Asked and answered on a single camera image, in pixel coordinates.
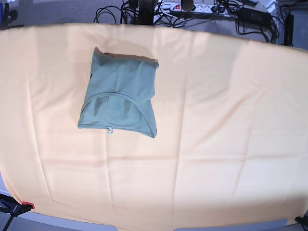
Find green T-shirt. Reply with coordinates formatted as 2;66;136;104
77;48;159;138

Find yellow table cloth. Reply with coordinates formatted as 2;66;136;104
0;24;308;231

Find white power strip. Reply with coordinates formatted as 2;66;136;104
160;1;217;14

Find black power adapter brick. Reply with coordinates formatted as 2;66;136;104
238;8;272;27

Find black box far right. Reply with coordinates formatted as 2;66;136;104
283;14;294;46

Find red-tipped bar clamp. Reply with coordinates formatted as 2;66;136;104
0;194;35;231

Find blue black device top-left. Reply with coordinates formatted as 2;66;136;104
0;2;24;30

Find black clamp right corner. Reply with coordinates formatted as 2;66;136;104
295;214;308;227

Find black centre stand post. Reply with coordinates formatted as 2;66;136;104
137;0;156;26

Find tangled black floor cables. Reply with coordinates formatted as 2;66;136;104
93;0;282;43

